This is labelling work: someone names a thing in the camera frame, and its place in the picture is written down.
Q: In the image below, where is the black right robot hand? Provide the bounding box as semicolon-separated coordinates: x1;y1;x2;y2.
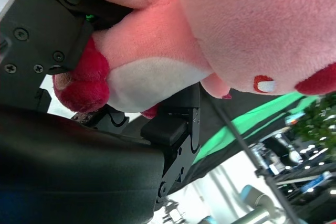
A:
0;0;203;224

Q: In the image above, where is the pink plush doll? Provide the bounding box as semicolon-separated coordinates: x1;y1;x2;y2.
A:
51;0;336;120

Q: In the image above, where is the green cloth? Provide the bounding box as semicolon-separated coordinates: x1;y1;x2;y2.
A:
194;94;324;162

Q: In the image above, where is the black pole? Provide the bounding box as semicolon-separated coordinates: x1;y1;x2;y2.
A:
209;98;303;224

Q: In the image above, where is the black cloth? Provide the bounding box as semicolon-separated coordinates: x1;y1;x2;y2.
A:
123;84;300;196

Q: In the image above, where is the green leafy plant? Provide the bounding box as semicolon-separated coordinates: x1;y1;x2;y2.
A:
296;92;336;156

